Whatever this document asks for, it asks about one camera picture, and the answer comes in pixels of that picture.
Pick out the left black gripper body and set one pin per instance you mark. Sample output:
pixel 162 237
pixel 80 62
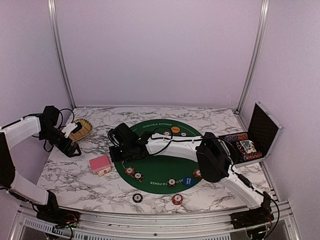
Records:
pixel 60 146

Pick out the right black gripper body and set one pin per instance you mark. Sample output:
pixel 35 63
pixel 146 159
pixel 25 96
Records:
pixel 122 155

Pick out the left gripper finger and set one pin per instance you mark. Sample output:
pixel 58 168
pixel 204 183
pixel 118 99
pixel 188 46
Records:
pixel 73 154
pixel 75 147

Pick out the red chips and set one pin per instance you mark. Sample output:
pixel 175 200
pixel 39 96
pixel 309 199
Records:
pixel 167 133
pixel 197 173
pixel 130 171

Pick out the red playing card deck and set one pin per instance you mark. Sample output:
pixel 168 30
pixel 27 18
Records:
pixel 99 163

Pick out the orange big blind button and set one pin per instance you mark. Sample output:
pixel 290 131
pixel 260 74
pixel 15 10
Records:
pixel 175 129

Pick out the black poker chip stack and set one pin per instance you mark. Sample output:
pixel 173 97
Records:
pixel 137 198

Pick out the blue small blind button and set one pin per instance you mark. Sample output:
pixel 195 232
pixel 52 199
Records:
pixel 188 181

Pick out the red poker chip stack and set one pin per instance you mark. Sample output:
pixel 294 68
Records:
pixel 177 199

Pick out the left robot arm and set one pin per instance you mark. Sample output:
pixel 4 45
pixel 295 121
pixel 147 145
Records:
pixel 15 137

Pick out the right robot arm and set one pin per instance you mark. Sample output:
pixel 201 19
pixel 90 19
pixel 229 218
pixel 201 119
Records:
pixel 214 163

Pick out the woven bamboo tray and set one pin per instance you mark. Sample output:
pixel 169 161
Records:
pixel 86 129

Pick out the playing card box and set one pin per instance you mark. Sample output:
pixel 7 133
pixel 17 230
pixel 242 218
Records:
pixel 104 171

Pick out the round green poker mat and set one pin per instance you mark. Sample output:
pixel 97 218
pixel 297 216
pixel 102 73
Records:
pixel 158 169

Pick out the aluminium poker chip case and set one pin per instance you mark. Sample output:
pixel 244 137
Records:
pixel 257 142

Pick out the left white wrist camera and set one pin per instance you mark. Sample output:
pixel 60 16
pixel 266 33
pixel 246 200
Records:
pixel 71 128

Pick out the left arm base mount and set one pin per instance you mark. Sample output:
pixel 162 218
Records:
pixel 64 218

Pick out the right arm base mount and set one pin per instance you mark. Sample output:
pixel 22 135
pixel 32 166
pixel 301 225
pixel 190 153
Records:
pixel 250 218

